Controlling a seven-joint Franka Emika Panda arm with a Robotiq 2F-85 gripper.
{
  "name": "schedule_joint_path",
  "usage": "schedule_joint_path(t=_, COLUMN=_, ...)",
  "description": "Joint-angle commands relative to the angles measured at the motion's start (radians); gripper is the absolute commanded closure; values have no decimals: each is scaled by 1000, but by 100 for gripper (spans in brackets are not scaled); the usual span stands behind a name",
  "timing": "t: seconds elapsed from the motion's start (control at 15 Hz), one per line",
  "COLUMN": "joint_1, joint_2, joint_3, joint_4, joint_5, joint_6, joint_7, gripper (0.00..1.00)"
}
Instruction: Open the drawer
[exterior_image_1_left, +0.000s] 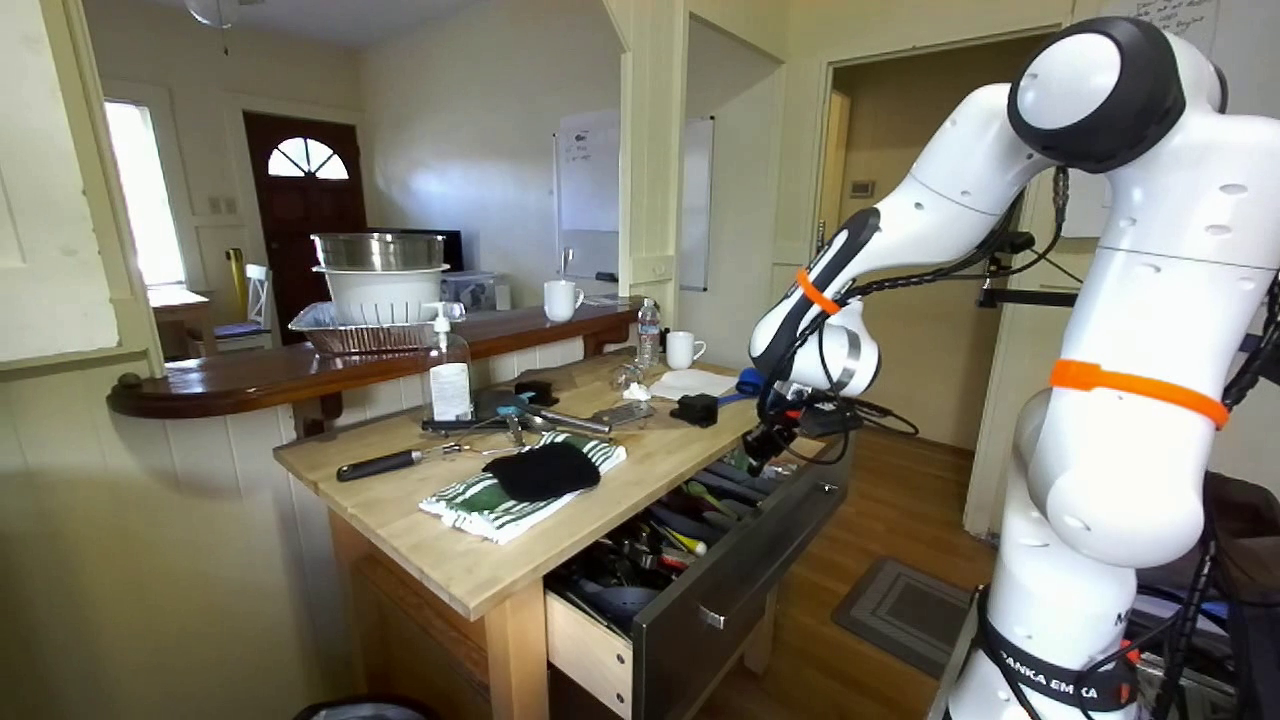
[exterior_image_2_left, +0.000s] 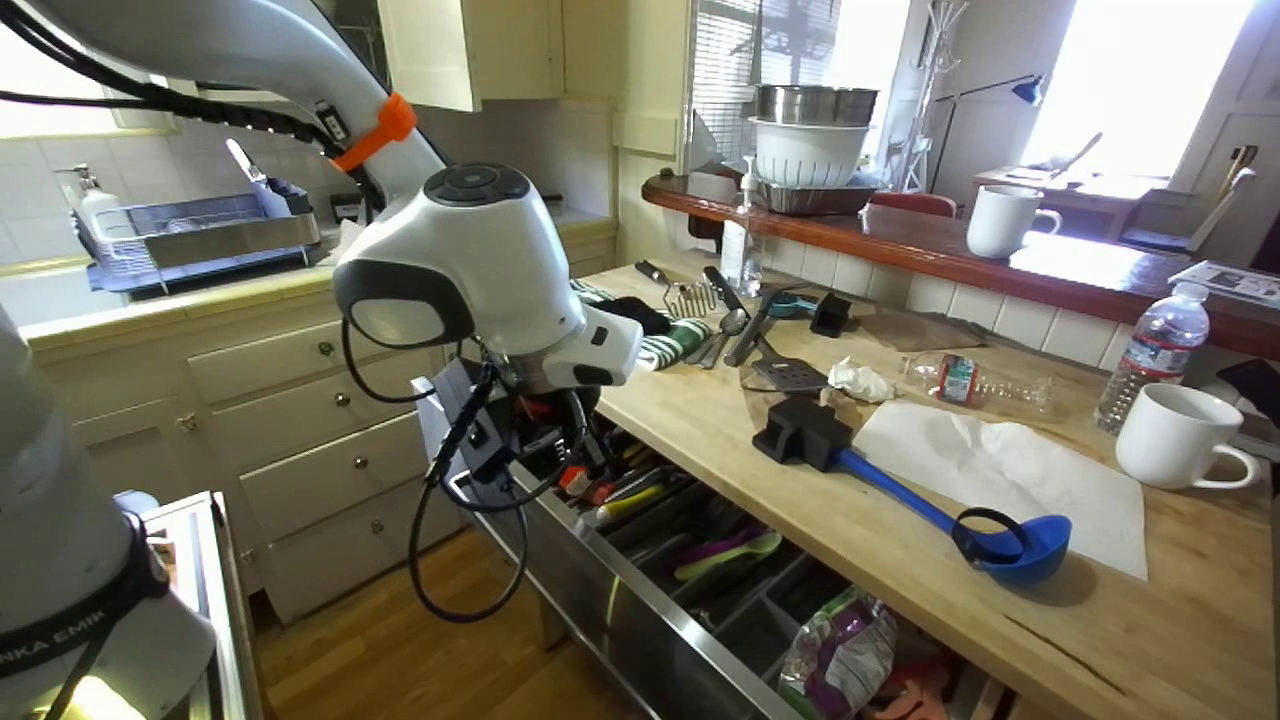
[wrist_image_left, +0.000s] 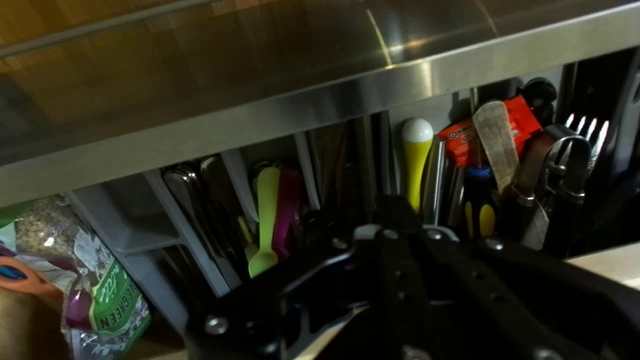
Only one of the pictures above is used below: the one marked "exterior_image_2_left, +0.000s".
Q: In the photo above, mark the white printed carton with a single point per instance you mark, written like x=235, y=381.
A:
x=1232, y=280

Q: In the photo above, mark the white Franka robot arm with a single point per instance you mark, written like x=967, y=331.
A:
x=464, y=266

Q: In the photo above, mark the blue desk lamp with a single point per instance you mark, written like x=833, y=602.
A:
x=1026, y=90

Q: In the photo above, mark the black cloth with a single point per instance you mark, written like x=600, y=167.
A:
x=641, y=313

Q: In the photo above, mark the small black object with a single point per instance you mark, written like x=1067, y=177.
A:
x=829, y=318

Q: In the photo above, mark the aluminium robot stand frame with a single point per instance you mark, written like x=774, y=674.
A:
x=203, y=602

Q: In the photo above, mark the cream wall cabinet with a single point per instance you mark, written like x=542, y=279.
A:
x=464, y=52

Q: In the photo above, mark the white dish brush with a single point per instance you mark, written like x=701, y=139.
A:
x=246, y=167

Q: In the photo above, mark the green white striped towel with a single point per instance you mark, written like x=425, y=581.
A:
x=664, y=347

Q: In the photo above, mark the clear plastic bag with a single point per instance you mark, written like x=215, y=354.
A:
x=840, y=654

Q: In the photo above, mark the dark red dish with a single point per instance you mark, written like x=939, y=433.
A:
x=912, y=204

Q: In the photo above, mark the blue plastic ladle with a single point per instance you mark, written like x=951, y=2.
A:
x=1026, y=552

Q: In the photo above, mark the clear dish soap bottle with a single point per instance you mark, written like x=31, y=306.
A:
x=102, y=223

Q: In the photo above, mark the steel front cutlery drawer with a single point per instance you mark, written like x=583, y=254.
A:
x=573, y=572

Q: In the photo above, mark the capped clear water bottle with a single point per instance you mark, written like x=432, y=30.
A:
x=1161, y=342

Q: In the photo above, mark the white ceramic mug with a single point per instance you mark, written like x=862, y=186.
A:
x=1172, y=433
x=1000, y=223

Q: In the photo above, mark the wooden butcher block table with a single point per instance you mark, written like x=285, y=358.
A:
x=1172, y=614

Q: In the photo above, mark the white paper sheet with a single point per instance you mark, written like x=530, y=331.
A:
x=1012, y=466

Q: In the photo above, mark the cream cabinet drawer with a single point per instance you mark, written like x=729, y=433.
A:
x=335, y=552
x=322, y=481
x=281, y=426
x=255, y=361

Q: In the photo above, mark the black plastic block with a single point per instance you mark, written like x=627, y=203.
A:
x=803, y=433

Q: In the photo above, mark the blue dish tray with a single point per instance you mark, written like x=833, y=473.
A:
x=203, y=241

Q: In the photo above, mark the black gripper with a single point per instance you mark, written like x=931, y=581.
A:
x=524, y=426

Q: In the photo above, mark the dark wood bar counter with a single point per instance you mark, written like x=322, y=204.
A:
x=932, y=254

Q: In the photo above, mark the cream kitchen base cabinet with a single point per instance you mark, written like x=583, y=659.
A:
x=134, y=387

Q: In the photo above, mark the clear serving tray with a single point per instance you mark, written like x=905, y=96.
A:
x=786, y=203

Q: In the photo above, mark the white plastic colander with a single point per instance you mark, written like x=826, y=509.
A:
x=804, y=155

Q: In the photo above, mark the crumpled white paper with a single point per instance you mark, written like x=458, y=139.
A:
x=862, y=381

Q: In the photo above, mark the empty clear plastic bottle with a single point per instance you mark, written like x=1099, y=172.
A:
x=963, y=378

